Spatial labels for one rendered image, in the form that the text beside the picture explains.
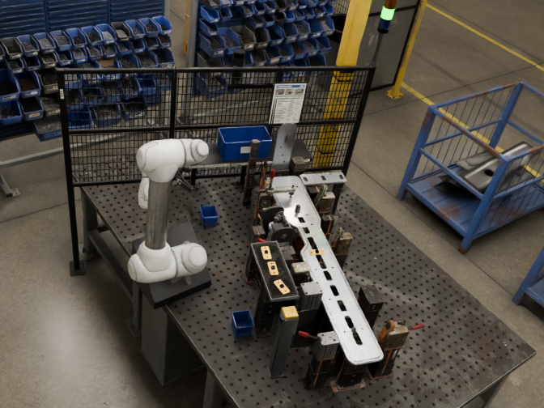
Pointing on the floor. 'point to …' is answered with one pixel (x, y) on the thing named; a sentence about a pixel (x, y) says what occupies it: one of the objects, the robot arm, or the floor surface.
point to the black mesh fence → (193, 121)
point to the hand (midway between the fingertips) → (192, 180)
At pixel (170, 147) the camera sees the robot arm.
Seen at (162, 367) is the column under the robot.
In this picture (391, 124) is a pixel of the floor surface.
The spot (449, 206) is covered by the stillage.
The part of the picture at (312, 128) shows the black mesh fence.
